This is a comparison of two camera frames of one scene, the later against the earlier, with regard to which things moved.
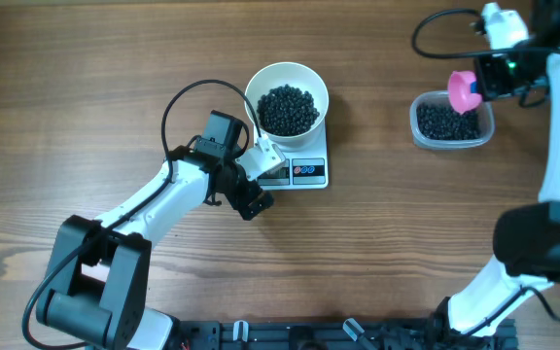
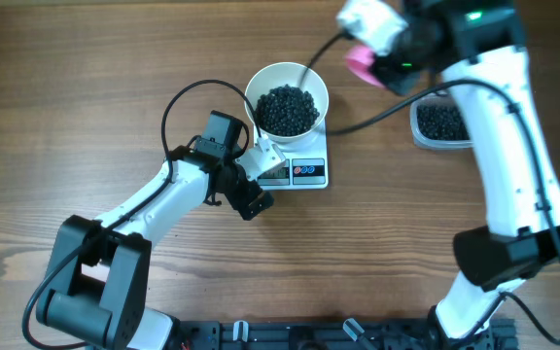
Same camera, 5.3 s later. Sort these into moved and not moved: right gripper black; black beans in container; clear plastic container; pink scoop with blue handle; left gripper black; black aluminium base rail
Moved: right gripper black; pink scoop with blue handle
Not moved: black aluminium base rail; black beans in container; left gripper black; clear plastic container
